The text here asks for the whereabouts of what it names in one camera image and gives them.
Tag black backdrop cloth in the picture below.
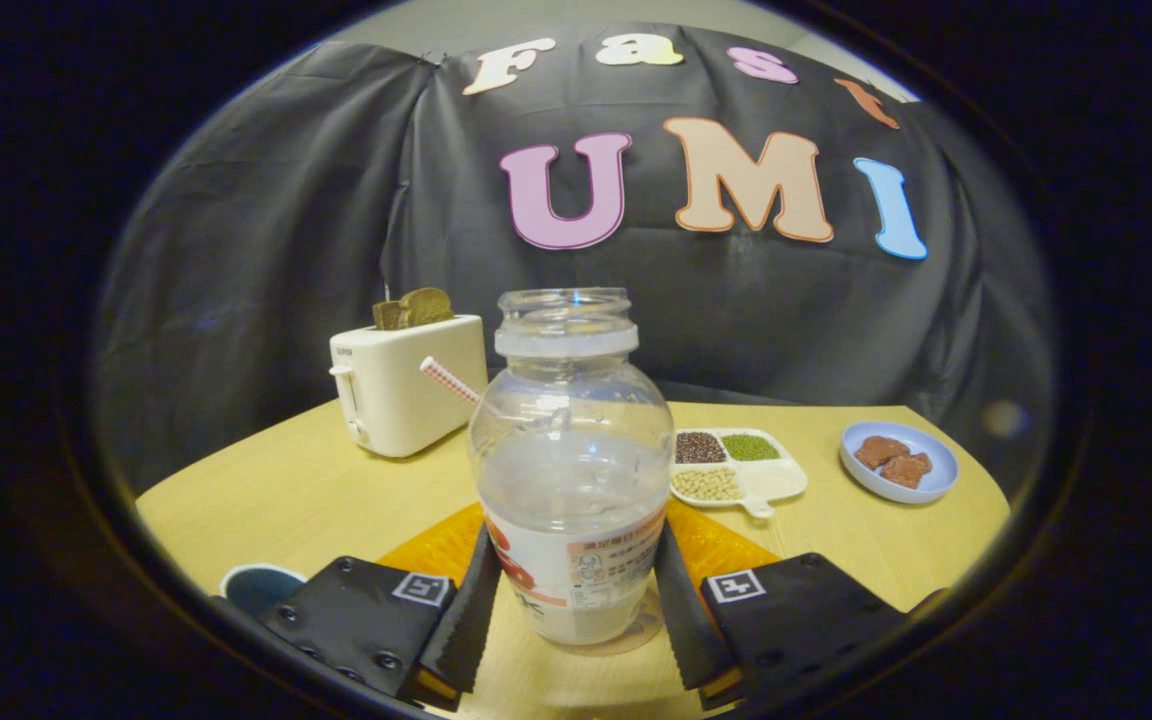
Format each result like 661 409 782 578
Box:
91 22 1057 501

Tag pale blue cup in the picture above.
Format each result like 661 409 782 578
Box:
219 563 309 619

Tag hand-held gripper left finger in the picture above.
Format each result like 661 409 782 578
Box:
256 503 505 713

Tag small blue plate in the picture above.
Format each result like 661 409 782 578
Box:
840 421 960 504

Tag clear plastic juice bottle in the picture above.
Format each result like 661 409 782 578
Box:
468 288 677 646

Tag light wooden table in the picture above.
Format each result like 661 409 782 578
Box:
136 400 1012 720

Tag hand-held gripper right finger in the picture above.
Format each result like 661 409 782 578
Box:
652 500 913 712

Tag brown meat piece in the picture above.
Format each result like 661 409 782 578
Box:
854 435 911 470
881 452 933 489

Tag white divided dish of grains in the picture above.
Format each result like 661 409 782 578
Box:
671 428 809 519

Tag white toaster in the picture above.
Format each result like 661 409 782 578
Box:
329 315 489 459

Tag brown toast slices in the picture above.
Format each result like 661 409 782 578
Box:
372 288 455 331

